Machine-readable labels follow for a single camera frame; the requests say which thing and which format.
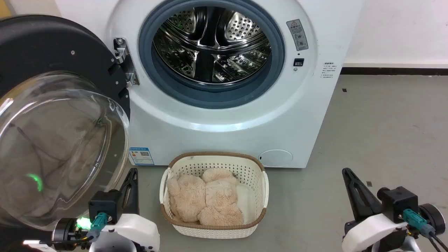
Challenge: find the blue energy label sticker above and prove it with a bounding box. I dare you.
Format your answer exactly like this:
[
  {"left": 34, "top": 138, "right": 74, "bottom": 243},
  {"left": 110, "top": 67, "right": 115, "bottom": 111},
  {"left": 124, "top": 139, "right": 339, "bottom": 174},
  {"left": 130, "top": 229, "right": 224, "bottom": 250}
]
[{"left": 129, "top": 147, "right": 155, "bottom": 166}]

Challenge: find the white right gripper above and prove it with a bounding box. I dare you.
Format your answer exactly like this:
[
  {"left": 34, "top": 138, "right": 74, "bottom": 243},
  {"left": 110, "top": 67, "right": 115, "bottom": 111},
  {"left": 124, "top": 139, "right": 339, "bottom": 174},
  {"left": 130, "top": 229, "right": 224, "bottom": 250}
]
[{"left": 342, "top": 168, "right": 420, "bottom": 252}]

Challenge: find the grey warning sticker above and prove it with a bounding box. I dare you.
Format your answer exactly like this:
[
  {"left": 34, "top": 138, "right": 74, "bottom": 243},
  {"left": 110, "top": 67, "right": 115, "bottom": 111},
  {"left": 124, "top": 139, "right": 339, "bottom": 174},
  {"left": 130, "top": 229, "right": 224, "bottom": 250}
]
[{"left": 286, "top": 19, "right": 309, "bottom": 51}]

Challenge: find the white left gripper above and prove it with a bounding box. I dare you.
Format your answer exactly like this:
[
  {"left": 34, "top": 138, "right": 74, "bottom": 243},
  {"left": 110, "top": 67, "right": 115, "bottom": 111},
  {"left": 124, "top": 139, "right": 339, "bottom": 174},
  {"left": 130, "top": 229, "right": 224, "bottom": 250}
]
[{"left": 89, "top": 168, "right": 161, "bottom": 252}]

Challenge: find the stainless steel washer drum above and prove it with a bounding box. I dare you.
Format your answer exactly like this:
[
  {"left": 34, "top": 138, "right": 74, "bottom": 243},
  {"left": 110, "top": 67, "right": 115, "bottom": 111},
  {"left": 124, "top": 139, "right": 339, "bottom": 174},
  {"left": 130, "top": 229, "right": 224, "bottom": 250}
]
[{"left": 153, "top": 6, "right": 272, "bottom": 85}]

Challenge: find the white cloth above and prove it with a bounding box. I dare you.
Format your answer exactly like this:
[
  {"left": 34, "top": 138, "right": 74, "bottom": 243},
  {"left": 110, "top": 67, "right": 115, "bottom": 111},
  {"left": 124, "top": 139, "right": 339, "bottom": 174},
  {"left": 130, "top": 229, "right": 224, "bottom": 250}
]
[{"left": 235, "top": 184, "right": 257, "bottom": 224}]

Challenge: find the small printed text sticker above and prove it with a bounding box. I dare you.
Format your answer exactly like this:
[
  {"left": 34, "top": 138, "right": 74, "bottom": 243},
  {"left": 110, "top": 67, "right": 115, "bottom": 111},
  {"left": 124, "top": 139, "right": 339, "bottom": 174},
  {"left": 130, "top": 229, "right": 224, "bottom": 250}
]
[{"left": 320, "top": 62, "right": 336, "bottom": 79}]

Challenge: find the washer door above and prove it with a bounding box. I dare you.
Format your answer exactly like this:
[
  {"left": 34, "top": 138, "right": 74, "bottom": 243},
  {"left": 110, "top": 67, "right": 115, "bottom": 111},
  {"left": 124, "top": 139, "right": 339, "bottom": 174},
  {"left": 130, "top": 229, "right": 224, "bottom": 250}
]
[{"left": 0, "top": 14, "right": 131, "bottom": 231}]

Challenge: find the teal plug left cable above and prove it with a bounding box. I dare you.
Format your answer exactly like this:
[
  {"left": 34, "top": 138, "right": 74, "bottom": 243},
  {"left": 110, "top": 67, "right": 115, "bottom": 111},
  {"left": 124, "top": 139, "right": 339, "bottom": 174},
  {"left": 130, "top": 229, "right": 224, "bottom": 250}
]
[{"left": 38, "top": 212, "right": 108, "bottom": 245}]

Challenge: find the white front-load washing machine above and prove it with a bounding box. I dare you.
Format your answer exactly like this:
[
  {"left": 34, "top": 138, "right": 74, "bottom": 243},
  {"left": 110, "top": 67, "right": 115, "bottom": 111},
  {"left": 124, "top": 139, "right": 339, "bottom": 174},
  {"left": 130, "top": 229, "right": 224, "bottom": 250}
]
[{"left": 55, "top": 0, "right": 363, "bottom": 169}]

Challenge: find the teal plug right cable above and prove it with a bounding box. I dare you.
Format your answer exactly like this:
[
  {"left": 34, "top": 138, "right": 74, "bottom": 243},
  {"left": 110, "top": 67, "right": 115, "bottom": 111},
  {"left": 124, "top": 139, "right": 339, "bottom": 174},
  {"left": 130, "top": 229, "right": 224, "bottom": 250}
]
[{"left": 402, "top": 209, "right": 448, "bottom": 252}]

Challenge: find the beige plush toy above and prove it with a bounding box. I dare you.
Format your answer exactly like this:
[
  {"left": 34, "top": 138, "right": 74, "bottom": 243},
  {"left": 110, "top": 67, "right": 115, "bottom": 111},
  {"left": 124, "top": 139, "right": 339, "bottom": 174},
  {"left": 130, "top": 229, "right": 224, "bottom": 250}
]
[{"left": 167, "top": 168, "right": 244, "bottom": 226}]

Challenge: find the white plastic laundry basket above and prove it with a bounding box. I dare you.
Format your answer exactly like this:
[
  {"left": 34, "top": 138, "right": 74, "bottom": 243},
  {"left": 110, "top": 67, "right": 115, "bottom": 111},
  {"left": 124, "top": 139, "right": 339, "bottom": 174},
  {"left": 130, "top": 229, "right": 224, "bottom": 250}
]
[{"left": 160, "top": 152, "right": 269, "bottom": 239}]

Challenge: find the metal door hinge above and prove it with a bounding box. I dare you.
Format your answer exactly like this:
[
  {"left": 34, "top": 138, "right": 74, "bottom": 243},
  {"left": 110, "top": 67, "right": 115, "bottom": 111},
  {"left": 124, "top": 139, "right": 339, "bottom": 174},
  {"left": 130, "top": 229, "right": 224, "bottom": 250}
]
[{"left": 113, "top": 37, "right": 140, "bottom": 87}]

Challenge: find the teal plug cable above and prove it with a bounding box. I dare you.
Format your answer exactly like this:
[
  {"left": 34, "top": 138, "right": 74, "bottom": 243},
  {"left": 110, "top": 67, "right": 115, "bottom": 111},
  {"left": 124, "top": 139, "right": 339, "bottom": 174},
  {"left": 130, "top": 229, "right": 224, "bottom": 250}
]
[
  {"left": 402, "top": 209, "right": 448, "bottom": 252},
  {"left": 38, "top": 212, "right": 108, "bottom": 245}
]

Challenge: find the round white filter cover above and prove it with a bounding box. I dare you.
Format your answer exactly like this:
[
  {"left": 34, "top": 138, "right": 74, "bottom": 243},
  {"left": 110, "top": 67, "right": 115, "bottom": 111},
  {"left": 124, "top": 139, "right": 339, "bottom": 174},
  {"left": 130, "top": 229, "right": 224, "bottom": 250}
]
[{"left": 258, "top": 149, "right": 293, "bottom": 167}]

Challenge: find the black wall baseboard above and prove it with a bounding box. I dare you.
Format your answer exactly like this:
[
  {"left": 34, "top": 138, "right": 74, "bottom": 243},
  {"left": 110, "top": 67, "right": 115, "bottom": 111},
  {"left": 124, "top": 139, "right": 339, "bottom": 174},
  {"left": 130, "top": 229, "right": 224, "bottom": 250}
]
[{"left": 340, "top": 67, "right": 448, "bottom": 76}]

